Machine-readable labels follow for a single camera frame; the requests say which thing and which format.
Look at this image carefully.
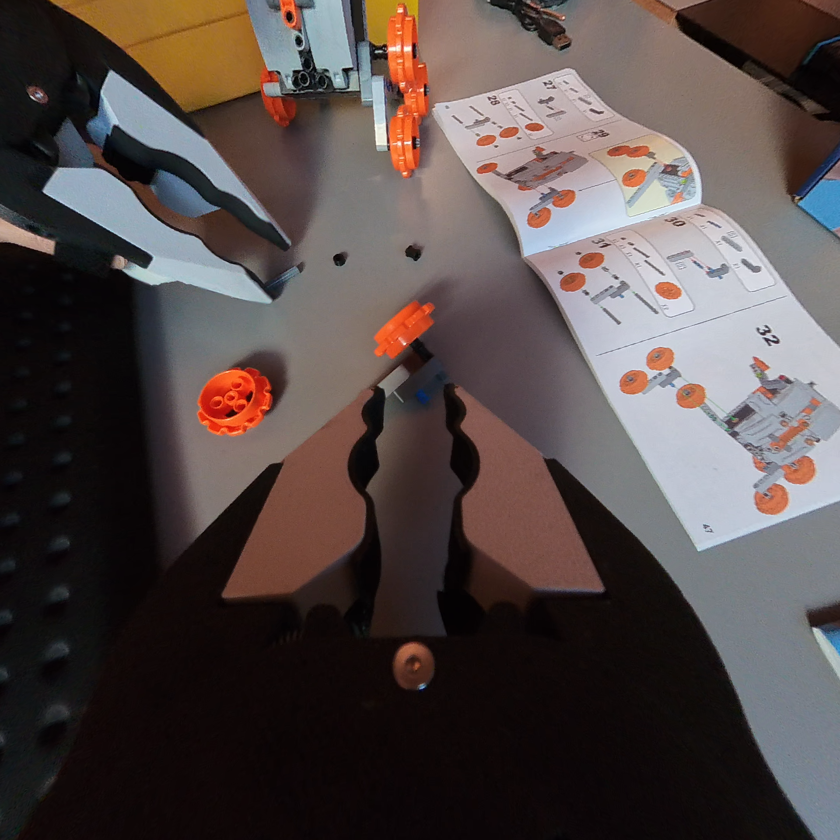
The grey orange toy rover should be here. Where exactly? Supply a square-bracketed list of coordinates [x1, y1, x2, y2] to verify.
[258, 0, 432, 179]

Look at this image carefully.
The grey desk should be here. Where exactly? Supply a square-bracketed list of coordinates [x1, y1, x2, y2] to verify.
[131, 0, 840, 840]

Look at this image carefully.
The brown cardboard box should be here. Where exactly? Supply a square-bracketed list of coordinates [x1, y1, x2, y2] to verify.
[633, 0, 840, 83]

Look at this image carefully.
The open instruction booklet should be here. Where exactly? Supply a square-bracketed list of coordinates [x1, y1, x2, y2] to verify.
[431, 67, 840, 552]

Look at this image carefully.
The yellow plastic bin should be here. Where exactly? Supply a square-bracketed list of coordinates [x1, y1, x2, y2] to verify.
[52, 0, 421, 112]

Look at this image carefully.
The blue booklet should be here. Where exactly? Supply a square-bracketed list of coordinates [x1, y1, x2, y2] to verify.
[807, 604, 840, 698]

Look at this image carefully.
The black USB cable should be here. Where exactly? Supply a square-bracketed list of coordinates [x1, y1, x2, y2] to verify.
[489, 0, 573, 52]

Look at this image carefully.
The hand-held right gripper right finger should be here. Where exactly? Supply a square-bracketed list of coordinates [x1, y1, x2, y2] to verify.
[443, 384, 606, 616]

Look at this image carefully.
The person's left hand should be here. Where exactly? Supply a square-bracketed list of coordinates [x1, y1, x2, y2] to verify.
[0, 218, 59, 257]

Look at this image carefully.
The blue toy box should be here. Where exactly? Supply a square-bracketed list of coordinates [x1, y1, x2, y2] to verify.
[793, 146, 840, 236]

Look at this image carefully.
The black perforated chair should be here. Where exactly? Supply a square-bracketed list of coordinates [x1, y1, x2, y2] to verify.
[0, 249, 160, 840]

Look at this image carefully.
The grey toy beam with axle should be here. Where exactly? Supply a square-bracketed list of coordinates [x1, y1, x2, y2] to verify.
[377, 341, 452, 406]

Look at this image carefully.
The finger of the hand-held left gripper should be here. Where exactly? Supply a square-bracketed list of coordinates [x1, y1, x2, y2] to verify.
[84, 67, 294, 252]
[41, 165, 275, 305]

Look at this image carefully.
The orange toy wheel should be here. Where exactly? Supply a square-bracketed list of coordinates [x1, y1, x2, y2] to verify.
[197, 367, 274, 437]
[373, 300, 437, 359]

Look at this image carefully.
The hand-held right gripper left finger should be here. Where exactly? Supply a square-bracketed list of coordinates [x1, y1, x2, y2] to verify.
[220, 386, 388, 614]

